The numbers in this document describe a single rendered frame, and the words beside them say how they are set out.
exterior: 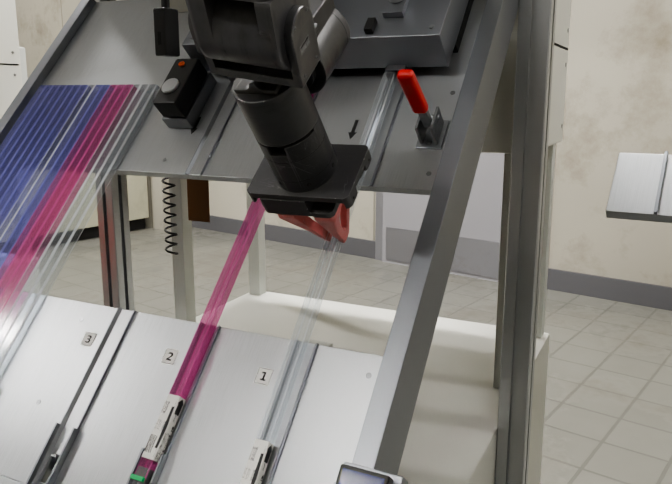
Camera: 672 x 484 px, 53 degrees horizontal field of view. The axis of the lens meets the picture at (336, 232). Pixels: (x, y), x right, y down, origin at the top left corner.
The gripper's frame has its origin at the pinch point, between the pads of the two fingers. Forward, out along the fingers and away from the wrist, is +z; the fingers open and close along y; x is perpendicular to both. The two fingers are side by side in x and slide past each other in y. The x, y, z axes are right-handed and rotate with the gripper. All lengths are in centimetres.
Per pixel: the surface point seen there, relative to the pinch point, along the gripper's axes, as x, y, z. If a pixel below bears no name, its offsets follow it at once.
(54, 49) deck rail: -28, 57, -3
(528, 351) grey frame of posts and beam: -8.9, -14.6, 35.4
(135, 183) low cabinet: -236, 350, 278
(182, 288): -18, 56, 48
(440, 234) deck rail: -0.9, -10.6, 0.1
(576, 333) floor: -133, 0, 242
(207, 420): 20.2, 7.0, 3.4
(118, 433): 23.3, 16.0, 3.8
